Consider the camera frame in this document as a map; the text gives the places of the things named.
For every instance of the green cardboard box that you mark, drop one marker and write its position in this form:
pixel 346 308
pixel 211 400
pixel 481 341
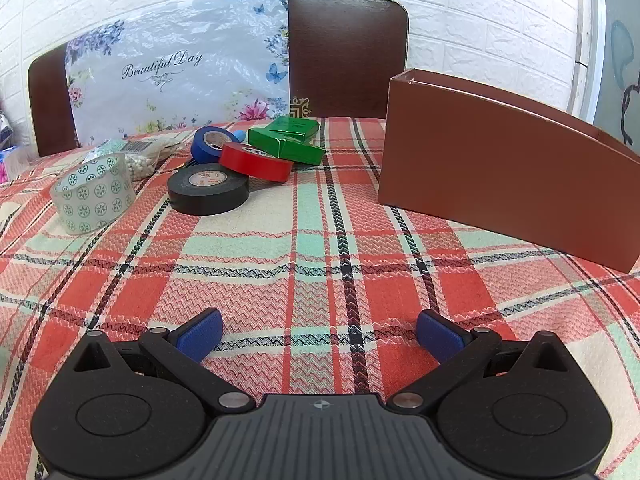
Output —
pixel 285 127
pixel 301 153

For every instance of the white door frame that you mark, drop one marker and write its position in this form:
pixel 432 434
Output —
pixel 590 35

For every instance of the colourful plastic packets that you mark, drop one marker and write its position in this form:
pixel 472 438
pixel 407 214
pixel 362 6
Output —
pixel 10 156

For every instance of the clear patterned tape roll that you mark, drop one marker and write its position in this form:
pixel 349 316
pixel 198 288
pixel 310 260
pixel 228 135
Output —
pixel 95 201

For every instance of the brown chair with rounded backrest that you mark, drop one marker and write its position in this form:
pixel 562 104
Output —
pixel 345 50
pixel 50 105

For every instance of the small light blue item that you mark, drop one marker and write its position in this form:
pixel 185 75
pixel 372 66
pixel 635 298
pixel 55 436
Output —
pixel 240 135

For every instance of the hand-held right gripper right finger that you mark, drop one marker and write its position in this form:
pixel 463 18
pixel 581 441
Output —
pixel 440 335

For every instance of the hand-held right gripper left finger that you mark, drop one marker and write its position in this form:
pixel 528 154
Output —
pixel 200 335

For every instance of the floral plastic bag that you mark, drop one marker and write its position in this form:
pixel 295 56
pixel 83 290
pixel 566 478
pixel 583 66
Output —
pixel 175 70

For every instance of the red plaid tablecloth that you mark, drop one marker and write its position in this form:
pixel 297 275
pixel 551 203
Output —
pixel 300 260

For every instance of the brown cardboard box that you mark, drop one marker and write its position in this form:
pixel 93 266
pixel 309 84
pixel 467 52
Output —
pixel 500 170

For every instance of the bag of white beads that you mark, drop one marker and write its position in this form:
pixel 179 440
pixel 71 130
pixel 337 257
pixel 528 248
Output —
pixel 145 157

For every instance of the red tape roll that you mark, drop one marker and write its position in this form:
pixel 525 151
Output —
pixel 255 167

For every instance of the blue tape roll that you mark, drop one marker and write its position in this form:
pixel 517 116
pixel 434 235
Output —
pixel 200 147

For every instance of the black tape roll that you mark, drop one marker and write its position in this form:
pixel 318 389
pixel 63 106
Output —
pixel 186 196

